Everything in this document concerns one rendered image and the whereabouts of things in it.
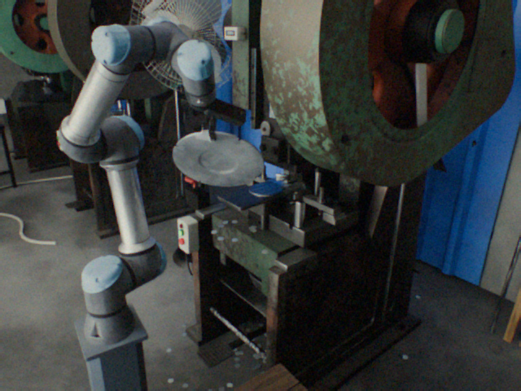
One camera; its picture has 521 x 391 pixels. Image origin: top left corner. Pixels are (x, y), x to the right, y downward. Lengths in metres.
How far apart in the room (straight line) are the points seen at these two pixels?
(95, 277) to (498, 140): 1.92
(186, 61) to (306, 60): 0.25
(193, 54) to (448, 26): 0.60
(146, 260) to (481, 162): 1.74
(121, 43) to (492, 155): 1.92
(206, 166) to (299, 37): 0.60
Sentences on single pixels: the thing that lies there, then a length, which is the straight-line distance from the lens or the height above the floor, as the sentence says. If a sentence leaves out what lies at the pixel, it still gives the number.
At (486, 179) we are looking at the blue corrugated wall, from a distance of 2.43.
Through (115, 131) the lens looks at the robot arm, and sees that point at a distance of 1.24.
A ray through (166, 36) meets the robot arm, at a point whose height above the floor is 1.32.
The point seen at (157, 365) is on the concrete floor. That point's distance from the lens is 1.95.
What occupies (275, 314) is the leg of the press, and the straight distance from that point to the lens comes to 1.41.
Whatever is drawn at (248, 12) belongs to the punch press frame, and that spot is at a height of 1.38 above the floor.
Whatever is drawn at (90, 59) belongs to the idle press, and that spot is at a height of 1.16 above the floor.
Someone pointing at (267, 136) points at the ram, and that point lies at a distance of 1.49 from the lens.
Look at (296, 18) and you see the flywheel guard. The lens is 0.92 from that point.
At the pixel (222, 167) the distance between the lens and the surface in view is 1.34.
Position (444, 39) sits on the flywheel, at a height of 1.31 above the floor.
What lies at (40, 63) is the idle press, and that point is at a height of 1.01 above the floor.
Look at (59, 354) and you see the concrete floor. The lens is 2.12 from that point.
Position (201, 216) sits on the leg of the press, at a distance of 1.67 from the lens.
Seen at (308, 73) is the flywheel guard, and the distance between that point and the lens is 0.91.
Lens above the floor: 1.35
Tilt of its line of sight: 22 degrees down
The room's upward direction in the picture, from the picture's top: straight up
